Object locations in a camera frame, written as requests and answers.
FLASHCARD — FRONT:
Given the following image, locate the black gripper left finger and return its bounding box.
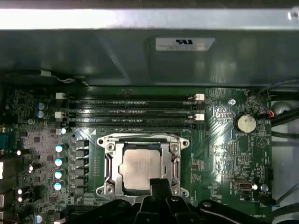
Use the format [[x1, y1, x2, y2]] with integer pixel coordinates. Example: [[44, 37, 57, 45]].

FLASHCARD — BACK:
[[66, 178, 168, 224]]

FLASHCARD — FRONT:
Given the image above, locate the black RAM slot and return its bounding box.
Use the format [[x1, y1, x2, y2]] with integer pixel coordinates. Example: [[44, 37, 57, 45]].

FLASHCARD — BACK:
[[53, 109, 206, 121], [55, 92, 206, 101], [63, 117, 204, 128], [63, 100, 204, 109]]

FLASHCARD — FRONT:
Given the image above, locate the coin cell battery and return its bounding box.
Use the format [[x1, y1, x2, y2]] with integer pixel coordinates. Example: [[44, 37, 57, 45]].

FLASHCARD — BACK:
[[234, 111, 257, 134]]

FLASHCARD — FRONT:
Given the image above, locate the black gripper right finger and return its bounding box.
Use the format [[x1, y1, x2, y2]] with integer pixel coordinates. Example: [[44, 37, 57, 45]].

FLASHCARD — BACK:
[[159, 178, 254, 224]]

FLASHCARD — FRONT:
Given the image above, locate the green motherboard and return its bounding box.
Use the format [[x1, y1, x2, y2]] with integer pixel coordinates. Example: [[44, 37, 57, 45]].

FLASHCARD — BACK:
[[0, 86, 273, 224]]

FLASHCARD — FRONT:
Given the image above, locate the silver CPU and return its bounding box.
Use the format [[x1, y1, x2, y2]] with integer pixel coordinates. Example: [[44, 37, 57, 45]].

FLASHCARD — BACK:
[[118, 147, 168, 190]]

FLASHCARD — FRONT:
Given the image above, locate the internal USB port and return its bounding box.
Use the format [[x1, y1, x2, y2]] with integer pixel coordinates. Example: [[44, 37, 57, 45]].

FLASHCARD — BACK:
[[237, 181, 255, 191]]

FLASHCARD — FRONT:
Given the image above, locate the white case sticker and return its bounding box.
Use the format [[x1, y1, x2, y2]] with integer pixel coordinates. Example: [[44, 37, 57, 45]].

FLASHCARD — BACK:
[[156, 37, 215, 51]]

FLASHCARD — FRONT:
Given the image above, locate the black PC case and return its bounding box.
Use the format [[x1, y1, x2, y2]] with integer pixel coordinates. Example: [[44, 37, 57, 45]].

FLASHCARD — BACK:
[[0, 0, 299, 224]]

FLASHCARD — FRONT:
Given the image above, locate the CPU socket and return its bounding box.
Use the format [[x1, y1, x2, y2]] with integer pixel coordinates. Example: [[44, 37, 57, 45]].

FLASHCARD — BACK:
[[96, 132, 190, 198]]

